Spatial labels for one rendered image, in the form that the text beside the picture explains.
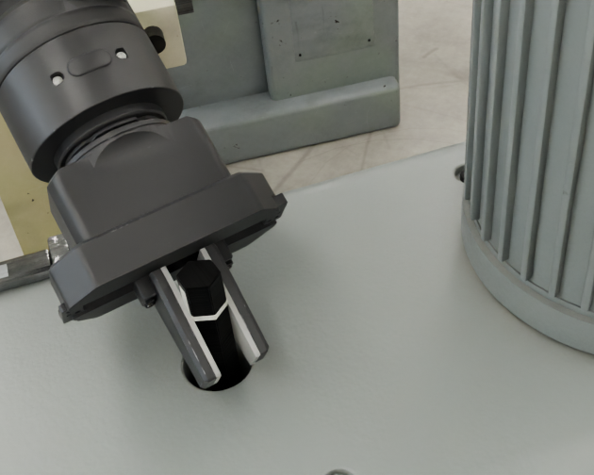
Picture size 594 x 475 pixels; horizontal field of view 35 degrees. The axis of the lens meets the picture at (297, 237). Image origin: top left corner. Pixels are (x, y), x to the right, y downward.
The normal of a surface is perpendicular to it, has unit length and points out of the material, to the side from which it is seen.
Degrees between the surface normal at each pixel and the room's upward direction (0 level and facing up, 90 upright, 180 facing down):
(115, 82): 31
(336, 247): 0
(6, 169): 90
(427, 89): 0
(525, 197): 90
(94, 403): 0
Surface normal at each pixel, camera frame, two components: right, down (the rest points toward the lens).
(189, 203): 0.18, -0.33
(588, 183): -0.58, 0.61
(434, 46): -0.09, -0.71
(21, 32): -0.28, -0.07
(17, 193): 0.31, 0.64
